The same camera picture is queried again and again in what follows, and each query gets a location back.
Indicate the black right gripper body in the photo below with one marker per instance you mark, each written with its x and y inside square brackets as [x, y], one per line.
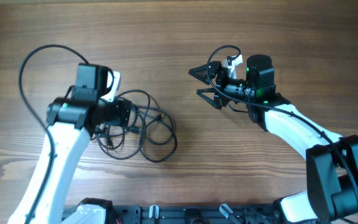
[222, 86]

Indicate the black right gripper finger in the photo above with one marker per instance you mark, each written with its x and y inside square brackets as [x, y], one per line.
[215, 101]
[206, 73]

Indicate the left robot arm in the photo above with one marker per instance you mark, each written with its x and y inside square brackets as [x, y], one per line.
[71, 124]

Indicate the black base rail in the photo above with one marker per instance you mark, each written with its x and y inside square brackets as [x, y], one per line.
[94, 210]

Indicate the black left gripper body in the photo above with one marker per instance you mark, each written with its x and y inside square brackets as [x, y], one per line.
[117, 115]

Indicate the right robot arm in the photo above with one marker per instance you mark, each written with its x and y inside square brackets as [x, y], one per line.
[331, 159]

